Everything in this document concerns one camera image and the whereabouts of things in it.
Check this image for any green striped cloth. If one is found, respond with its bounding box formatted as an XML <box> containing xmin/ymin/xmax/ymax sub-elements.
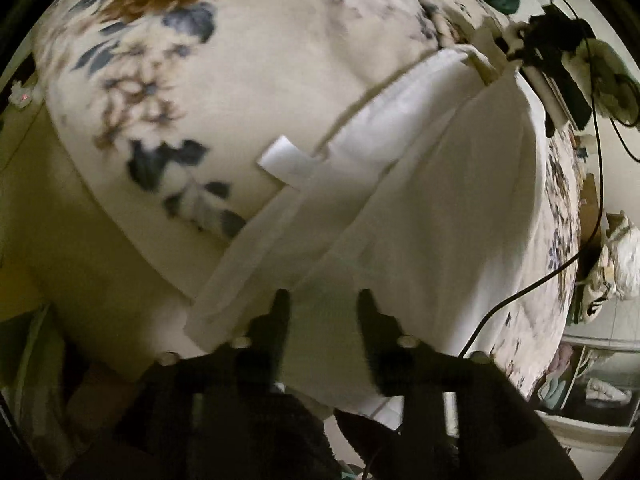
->
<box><xmin>0</xmin><ymin>305</ymin><xmax>66</xmax><ymax>466</ymax></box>

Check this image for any striped cloth bundle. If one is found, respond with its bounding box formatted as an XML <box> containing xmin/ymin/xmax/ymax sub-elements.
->
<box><xmin>579</xmin><ymin>212</ymin><xmax>640</xmax><ymax>325</ymax></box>

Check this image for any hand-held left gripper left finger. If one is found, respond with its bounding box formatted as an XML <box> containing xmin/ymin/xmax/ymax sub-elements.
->
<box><xmin>144</xmin><ymin>288</ymin><xmax>293</xmax><ymax>461</ymax></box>

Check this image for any floral fleece blanket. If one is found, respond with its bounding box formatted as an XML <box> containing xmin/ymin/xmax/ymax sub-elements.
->
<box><xmin>30</xmin><ymin>0</ymin><xmax>585</xmax><ymax>403</ymax></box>

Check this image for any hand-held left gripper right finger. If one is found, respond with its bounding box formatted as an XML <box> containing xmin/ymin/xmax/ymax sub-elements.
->
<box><xmin>356</xmin><ymin>288</ymin><xmax>538</xmax><ymax>461</ymax></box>

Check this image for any cream bed mattress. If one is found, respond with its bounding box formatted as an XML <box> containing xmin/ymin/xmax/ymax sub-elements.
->
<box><xmin>0</xmin><ymin>105</ymin><xmax>211</xmax><ymax>383</ymax></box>

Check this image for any black cable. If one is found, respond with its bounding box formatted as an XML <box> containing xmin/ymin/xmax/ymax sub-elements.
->
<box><xmin>457</xmin><ymin>0</ymin><xmax>640</xmax><ymax>358</ymax></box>

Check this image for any white storage cabinet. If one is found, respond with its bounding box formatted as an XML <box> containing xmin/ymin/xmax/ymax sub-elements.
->
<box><xmin>527</xmin><ymin>327</ymin><xmax>640</xmax><ymax>453</ymax></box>

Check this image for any white small garment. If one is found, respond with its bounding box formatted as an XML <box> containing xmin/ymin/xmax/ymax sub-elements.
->
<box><xmin>182</xmin><ymin>16</ymin><xmax>549</xmax><ymax>418</ymax></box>

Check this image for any small white device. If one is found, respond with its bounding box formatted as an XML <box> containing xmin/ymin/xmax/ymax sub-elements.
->
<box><xmin>10</xmin><ymin>80</ymin><xmax>43</xmax><ymax>108</ymax></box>

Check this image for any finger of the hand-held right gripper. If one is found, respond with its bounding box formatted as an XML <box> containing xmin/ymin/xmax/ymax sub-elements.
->
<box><xmin>492</xmin><ymin>22</ymin><xmax>532</xmax><ymax>63</ymax></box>

